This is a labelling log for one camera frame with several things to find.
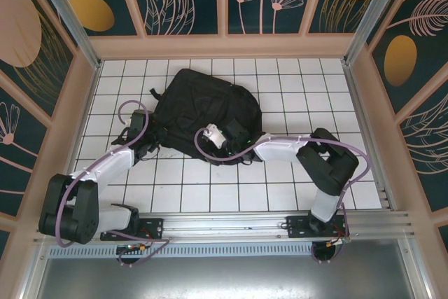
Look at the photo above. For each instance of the black backpack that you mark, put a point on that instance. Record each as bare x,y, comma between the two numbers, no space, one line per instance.
210,103

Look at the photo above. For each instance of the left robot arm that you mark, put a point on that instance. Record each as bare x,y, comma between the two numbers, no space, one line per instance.
105,166

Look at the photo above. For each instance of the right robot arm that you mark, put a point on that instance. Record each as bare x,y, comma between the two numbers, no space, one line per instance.
280,148

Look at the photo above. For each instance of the small green circuit board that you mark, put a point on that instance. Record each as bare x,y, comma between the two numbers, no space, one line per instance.
131,247

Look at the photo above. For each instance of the grey sheet metal panel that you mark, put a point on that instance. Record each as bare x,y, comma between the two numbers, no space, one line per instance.
224,278

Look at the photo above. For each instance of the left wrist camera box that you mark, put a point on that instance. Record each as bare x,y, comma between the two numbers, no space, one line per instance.
138,124

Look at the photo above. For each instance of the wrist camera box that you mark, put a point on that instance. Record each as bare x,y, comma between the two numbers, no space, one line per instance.
215,134
138,124

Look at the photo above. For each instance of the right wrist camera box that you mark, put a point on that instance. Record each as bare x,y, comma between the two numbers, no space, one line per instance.
215,134

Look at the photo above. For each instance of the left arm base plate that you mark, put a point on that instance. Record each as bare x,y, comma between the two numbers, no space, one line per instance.
154,227

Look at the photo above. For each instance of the aluminium mounting rail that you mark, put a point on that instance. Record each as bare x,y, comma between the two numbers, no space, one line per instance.
224,225

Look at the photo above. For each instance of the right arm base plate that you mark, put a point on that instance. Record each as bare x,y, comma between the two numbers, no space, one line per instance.
297,227

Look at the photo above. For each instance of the aluminium side rail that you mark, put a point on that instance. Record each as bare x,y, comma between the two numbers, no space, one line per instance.
364,120

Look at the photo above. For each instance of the aluminium frame post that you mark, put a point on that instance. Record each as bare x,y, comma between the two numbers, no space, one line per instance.
367,15
70,22

